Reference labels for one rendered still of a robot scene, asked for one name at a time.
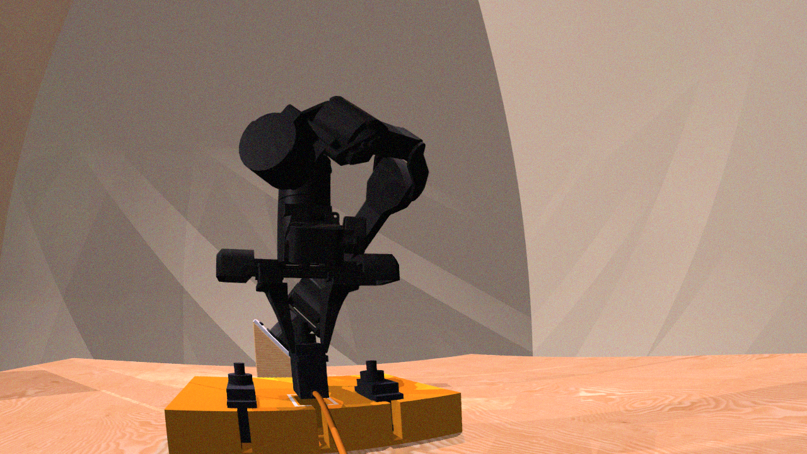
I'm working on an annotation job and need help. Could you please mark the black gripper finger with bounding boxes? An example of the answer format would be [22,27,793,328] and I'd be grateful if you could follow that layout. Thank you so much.
[256,282,296,354]
[320,284,359,353]

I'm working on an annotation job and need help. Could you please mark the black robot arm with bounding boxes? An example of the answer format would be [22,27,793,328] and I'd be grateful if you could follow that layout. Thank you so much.
[239,96,429,338]

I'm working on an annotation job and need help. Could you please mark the black micro servo with orange cable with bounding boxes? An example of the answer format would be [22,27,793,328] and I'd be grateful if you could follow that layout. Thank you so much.
[289,322,347,454]

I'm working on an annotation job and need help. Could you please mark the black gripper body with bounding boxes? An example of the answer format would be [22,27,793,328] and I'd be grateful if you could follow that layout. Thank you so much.
[216,195,400,287]

